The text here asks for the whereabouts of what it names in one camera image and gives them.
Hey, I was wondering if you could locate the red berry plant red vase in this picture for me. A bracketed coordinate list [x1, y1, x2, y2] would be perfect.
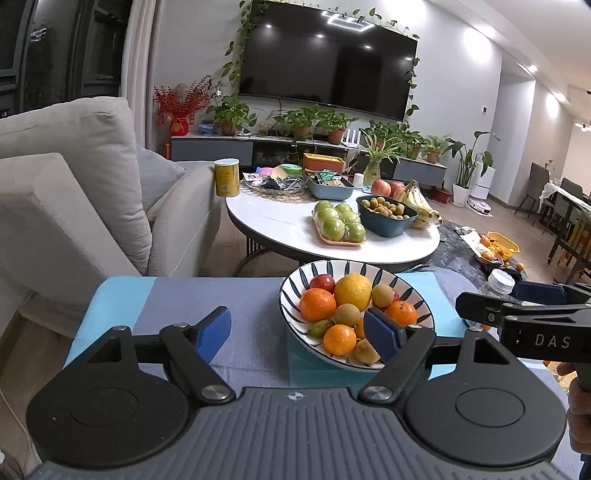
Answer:
[153, 75, 218, 137]

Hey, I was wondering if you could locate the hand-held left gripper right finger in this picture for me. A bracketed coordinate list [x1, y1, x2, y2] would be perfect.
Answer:
[358, 307, 527, 406]

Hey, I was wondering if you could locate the tray of green apples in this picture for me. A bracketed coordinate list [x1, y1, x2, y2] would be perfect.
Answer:
[312, 200, 368, 247]

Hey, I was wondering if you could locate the striped white bowl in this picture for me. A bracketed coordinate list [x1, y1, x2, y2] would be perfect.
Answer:
[278, 260, 436, 371]

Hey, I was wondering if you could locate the grey dining chair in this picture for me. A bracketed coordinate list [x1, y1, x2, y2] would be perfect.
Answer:
[549, 178, 585, 245]
[515, 162, 552, 227]

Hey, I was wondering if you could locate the black wall television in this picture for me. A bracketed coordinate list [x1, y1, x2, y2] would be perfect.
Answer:
[239, 1, 419, 123]

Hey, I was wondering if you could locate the white bottle orange label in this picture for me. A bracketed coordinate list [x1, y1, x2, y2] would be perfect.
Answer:
[479, 268, 515, 296]

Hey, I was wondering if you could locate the grey television cabinet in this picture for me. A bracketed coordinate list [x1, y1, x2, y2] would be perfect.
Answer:
[171, 134, 448, 183]

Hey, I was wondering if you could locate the glass vase with plant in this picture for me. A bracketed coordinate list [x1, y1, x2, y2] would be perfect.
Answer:
[358, 127, 402, 193]

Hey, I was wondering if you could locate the dining table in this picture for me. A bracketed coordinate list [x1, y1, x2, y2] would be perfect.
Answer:
[540, 182, 591, 278]

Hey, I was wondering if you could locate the grey cushion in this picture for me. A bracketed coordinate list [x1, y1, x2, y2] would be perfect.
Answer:
[136, 147, 186, 210]

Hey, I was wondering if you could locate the large yellow lemon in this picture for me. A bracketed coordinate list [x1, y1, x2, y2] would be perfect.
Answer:
[334, 273, 373, 312]

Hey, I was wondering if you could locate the orange box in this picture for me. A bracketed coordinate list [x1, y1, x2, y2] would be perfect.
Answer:
[302, 153, 347, 175]

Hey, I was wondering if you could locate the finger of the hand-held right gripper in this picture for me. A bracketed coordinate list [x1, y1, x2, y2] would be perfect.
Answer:
[455, 292, 591, 329]
[513, 281, 591, 305]

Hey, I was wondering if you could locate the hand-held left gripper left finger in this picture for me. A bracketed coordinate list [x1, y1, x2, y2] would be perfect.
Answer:
[62, 305, 234, 406]

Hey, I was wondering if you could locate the dark blue bowl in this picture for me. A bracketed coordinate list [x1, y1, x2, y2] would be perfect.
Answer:
[356, 195, 419, 238]

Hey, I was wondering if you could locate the person's right hand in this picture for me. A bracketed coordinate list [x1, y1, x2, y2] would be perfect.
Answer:
[556, 362, 591, 462]

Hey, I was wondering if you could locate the tall plant white pot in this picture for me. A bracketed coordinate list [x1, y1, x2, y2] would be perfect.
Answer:
[445, 130, 495, 207]

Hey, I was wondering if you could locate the beige fabric sofa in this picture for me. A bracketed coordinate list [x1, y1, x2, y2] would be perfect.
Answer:
[0, 96, 227, 340]

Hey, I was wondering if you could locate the heap of small longans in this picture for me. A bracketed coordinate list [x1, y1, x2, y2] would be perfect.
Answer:
[361, 196, 411, 217]

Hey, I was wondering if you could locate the blue grey printed tablecloth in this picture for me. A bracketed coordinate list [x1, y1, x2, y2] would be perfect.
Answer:
[62, 270, 571, 402]

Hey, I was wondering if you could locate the clear bag with oranges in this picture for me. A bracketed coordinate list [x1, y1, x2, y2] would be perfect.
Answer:
[475, 234, 502, 266]

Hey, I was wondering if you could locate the white round coffee table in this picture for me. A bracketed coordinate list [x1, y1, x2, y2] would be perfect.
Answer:
[225, 187, 441, 278]

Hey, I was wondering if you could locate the bunch of bananas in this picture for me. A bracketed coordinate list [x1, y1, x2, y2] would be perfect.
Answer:
[397, 180, 439, 230]

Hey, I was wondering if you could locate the glass plate with snacks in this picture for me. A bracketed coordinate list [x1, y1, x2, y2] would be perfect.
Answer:
[242, 168, 308, 192]

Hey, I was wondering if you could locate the yellow basket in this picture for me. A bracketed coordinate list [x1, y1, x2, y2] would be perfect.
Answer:
[487, 232, 520, 259]

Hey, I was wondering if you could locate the white curtain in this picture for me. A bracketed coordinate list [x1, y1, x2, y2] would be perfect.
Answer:
[121, 0, 160, 151]

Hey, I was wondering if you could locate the blue grey snack tray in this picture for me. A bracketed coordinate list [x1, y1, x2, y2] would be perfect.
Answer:
[302, 169, 355, 200]

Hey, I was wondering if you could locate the dark marble round table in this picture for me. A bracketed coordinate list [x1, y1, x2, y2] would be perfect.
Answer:
[427, 222, 529, 287]

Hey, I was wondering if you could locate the potted green plant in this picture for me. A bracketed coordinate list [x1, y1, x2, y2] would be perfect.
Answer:
[422, 135, 451, 164]
[272, 107, 324, 141]
[207, 96, 257, 137]
[318, 111, 358, 145]
[397, 130, 428, 160]

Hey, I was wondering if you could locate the dark window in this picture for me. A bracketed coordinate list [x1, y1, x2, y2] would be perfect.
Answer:
[0, 0, 134, 118]

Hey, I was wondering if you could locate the yellow can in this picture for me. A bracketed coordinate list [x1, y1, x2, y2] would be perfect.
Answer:
[213, 158, 241, 198]

